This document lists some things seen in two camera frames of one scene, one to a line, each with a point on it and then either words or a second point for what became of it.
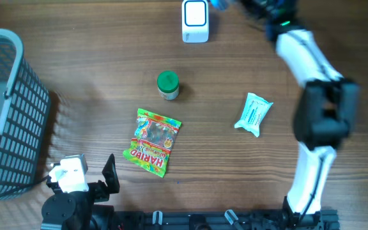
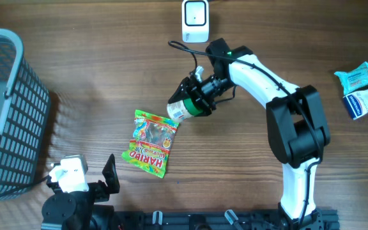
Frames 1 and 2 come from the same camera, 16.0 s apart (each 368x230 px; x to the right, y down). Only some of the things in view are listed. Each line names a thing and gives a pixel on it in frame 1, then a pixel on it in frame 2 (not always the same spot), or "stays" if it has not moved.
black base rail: [222, 220] stays
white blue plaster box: [222, 5] -> [363, 102]
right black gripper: [245, 4] -> [200, 98]
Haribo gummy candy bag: [151, 147] stays
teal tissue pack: [255, 110] -> [357, 78]
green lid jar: [168, 83] -> [181, 110]
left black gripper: [102, 193] stays
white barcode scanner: [195, 21] stays
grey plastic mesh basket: [14, 110] stays
